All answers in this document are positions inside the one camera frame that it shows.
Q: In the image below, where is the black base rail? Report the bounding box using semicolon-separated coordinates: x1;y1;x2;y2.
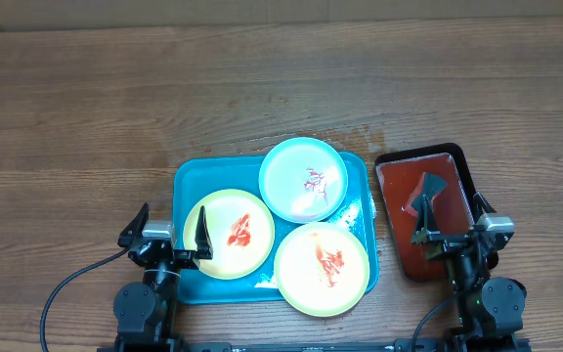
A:
96;338;533;352

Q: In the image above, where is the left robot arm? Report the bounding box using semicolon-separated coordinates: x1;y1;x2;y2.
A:
113;204;213;351

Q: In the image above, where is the black tray with red water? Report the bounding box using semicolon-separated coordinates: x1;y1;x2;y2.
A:
375;143;476;283

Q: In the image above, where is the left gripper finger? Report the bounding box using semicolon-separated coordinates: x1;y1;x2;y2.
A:
117;202;150;247
195;205;213;260

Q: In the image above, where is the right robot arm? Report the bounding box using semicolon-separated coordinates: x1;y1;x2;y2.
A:
408;194;530;351

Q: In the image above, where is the dark cleaning sponge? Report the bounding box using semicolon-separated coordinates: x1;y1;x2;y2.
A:
403;172;447;217

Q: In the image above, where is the teal plastic tray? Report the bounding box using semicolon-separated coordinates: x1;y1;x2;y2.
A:
173;152;379;305

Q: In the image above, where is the light blue plate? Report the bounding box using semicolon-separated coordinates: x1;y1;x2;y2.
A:
258;137;349;224

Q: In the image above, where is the yellow plate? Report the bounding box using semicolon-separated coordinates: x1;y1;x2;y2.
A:
182;189;275;280
274;222;369;318

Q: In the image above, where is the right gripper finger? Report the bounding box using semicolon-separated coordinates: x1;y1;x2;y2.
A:
472;193;496;220
411;194;441;244

